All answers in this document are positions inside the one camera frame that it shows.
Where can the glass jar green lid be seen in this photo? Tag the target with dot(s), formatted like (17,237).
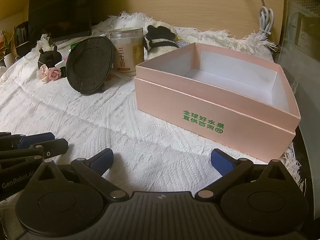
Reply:
(73,45)

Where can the black monitor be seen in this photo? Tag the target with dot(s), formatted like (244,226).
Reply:
(60,12)

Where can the pink cardboard box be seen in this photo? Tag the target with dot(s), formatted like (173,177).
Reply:
(175,100)

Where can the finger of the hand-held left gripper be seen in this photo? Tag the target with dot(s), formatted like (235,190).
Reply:
(53,148)
(37,139)

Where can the black and white knit toy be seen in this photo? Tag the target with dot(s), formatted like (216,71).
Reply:
(160,43)

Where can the clear jar silver lid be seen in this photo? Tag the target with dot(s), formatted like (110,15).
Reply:
(125,55)

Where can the small potted plant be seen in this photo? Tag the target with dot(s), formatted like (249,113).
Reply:
(6,42)

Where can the black mesh oval pouch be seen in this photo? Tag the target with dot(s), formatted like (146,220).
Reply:
(87,65)

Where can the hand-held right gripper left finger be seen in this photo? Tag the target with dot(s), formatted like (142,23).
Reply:
(103,159)

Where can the glass panel computer case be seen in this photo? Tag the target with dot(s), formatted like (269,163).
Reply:
(305,55)

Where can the pink rose hair accessory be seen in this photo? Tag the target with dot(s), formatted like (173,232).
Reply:
(53,73)

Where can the small black plush figure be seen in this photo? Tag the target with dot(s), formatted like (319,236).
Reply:
(47,56)

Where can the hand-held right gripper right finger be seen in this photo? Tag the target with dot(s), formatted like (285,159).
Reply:
(222,161)

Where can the white fringed textured cloth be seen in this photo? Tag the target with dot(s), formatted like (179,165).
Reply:
(87,120)

